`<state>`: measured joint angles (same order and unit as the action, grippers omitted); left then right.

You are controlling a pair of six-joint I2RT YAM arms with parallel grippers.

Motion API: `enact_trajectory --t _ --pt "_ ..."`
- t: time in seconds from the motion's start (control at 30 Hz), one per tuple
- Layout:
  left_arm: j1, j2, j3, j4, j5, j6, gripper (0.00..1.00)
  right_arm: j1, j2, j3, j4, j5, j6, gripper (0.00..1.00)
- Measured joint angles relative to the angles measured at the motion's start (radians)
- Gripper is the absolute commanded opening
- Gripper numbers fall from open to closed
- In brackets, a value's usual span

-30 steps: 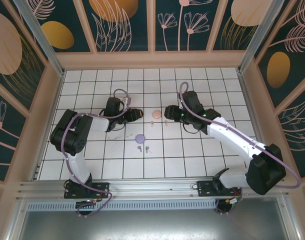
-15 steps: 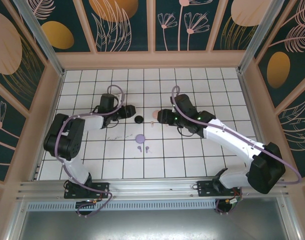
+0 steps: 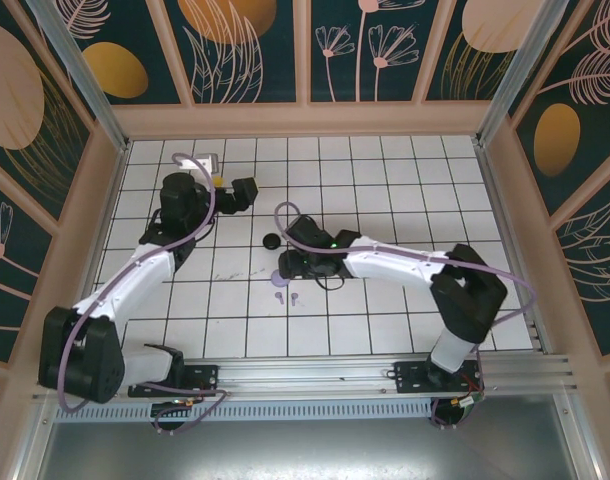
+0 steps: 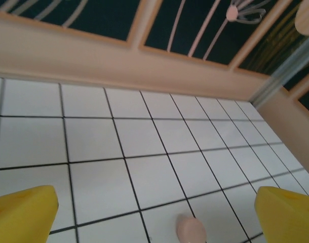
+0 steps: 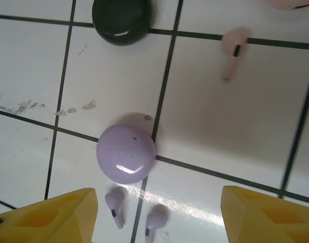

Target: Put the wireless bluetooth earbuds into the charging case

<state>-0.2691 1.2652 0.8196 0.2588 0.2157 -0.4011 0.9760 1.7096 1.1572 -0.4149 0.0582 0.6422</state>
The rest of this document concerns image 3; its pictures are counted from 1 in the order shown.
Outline grey metal sheet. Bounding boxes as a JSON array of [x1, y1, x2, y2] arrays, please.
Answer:
[[34, 418, 594, 480]]

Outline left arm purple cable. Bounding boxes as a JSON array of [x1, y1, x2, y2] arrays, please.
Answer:
[[57, 152, 231, 435]]

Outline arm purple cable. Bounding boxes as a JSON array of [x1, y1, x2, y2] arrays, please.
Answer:
[[274, 201, 539, 431], [57, 152, 231, 435]]

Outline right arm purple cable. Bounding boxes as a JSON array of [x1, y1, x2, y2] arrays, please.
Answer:
[[274, 201, 539, 431]]

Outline aluminium table side rail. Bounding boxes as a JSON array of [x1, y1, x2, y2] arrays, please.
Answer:
[[473, 138, 556, 362], [59, 139, 132, 362]]

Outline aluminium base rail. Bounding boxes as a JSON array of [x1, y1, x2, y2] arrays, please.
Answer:
[[32, 352, 584, 404]]

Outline aluminium frame post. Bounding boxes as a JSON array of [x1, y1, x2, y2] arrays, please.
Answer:
[[24, 0, 132, 154], [474, 0, 584, 147]]

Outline slotted grey cable duct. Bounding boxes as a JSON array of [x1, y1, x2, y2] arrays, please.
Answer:
[[52, 399, 434, 421]]

